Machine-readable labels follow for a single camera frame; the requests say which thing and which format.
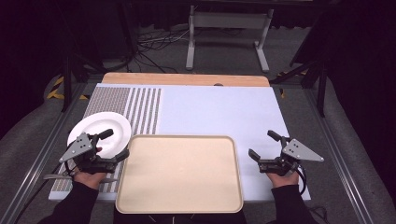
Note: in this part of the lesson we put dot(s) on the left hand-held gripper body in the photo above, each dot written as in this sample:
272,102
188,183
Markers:
79,148

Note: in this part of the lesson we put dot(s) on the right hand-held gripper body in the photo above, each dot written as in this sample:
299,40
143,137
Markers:
299,152

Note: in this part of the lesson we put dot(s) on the white plate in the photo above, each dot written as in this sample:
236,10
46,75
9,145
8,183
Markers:
99,124

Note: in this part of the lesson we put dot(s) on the person's right hand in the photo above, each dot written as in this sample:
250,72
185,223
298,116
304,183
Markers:
283,181

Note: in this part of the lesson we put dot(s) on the person's left hand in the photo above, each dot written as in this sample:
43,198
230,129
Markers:
89,179

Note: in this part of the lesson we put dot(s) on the grey metal utensil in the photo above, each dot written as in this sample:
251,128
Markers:
57,177

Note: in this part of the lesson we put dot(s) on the striped placemat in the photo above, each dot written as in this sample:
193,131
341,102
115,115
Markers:
124,102

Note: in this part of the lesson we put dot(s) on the white board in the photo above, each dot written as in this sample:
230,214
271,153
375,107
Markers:
218,112

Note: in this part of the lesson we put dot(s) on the beige tray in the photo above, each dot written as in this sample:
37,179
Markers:
180,174

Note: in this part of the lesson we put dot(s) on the yellow black floor tape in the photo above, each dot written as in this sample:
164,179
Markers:
57,90

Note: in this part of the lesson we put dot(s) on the black stand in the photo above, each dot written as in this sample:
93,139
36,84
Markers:
67,84
320,90

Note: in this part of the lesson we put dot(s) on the grey metal stand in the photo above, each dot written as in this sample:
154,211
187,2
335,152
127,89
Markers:
229,21

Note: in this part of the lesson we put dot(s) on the aluminium rail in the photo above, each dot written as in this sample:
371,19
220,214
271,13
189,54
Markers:
34,174
339,155

